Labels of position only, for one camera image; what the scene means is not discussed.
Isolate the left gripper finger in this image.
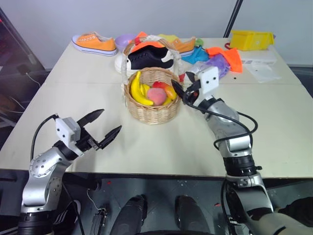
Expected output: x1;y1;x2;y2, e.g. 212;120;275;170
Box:
97;125;123;150
76;109;105;128

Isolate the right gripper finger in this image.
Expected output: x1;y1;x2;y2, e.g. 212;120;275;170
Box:
185;71;200;87
171;79;188;102

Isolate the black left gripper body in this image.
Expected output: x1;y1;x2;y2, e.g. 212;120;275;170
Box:
77;126;101;153

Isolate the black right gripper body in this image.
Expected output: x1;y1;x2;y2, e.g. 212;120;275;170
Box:
183;80;203;105

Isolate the orange yellow mango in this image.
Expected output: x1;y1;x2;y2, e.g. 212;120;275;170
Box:
163;84;178;100

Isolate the crumpled clear plastic bag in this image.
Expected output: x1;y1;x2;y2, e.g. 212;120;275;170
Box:
189;61;209;74

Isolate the blue cloth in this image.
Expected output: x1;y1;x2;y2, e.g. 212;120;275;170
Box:
181;46;211;65

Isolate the pink peach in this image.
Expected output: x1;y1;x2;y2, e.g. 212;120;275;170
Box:
146;88;167;106

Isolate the purple cloth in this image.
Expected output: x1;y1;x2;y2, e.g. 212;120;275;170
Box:
204;54;232;79

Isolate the yellow banana bunch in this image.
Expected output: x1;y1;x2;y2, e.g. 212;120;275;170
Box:
130;70;173;107

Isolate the black canvas sneaker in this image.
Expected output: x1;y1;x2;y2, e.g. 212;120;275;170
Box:
127;47;175;72

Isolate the large orange cloth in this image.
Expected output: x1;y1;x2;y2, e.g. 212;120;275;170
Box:
205;47;244;74

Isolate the yellow plastic bin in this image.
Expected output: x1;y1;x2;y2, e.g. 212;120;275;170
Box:
229;29;275;51

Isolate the flat white box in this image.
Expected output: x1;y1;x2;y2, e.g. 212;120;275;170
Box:
240;50;279;66

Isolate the black metal pole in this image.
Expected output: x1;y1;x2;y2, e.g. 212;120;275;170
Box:
223;0;242;39

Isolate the orange sneaker with print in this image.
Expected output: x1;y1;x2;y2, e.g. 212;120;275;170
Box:
71;31;118;57

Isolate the purple plastic bowl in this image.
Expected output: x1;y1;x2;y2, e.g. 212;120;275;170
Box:
114;34;136;52

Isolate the small black floor device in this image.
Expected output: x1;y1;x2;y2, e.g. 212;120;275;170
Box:
93;207;108;229

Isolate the black shoe with white stripes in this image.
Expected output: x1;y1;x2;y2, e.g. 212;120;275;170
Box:
52;199;82;234

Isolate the dark rounded shape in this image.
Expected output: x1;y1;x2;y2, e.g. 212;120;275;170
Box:
114;194;148;235
176;195;209;235

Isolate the dark slanted panel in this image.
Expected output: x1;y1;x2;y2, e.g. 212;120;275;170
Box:
0;6;45;72

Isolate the olive sleeved person arm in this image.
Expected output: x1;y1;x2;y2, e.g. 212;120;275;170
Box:
248;196;313;235

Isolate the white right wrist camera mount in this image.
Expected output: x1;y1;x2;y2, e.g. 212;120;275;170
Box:
197;66;220;95

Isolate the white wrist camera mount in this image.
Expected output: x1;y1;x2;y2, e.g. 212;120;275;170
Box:
197;66;220;95
55;117;83;157

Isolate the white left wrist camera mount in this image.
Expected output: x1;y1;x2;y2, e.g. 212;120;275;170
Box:
55;117;83;157

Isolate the wicker basket with handle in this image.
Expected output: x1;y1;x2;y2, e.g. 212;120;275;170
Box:
121;35;183;126

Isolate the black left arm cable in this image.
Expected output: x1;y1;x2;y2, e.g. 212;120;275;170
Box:
30;114;59;160

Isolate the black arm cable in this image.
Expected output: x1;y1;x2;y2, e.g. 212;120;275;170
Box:
220;180;236;235
30;114;59;160
184;97;259;150

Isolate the thin white cable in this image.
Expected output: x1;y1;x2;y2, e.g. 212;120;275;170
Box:
23;71;42;88

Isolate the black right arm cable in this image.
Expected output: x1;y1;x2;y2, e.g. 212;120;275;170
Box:
184;97;259;150

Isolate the black lower arm cable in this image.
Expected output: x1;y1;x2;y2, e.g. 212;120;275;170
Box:
220;180;236;235

